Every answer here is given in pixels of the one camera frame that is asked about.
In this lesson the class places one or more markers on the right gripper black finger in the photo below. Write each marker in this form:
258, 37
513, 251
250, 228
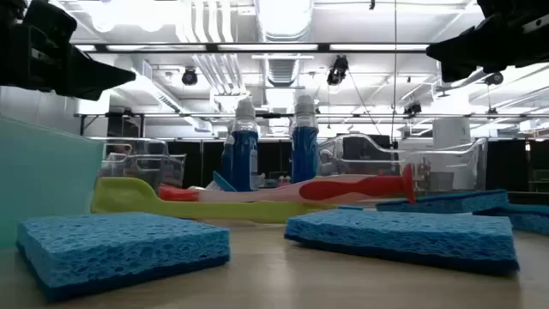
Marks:
463, 45
463, 66

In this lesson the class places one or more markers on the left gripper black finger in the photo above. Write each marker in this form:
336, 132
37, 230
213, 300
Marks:
94, 68
86, 88

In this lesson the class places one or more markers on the blue scrub sponge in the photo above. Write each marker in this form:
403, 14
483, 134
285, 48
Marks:
399, 236
120, 249
450, 201
523, 219

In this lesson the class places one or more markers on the red white toothbrush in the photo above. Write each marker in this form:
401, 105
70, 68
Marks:
351, 189

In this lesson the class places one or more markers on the black ceiling spotlight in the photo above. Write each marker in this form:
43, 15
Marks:
494, 78
412, 109
338, 68
189, 77

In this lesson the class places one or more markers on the white cabinet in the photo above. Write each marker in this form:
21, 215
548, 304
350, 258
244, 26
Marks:
450, 133

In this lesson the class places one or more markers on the clear plastic bin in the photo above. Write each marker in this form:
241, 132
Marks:
450, 171
141, 163

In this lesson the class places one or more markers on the green cutting mat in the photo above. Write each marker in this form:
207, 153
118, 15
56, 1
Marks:
43, 180

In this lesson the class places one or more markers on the black framed overhead light bar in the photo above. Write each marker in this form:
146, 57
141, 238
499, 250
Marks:
323, 47

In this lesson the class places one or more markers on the silver ceiling air duct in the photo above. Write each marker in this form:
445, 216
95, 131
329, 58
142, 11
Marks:
283, 26

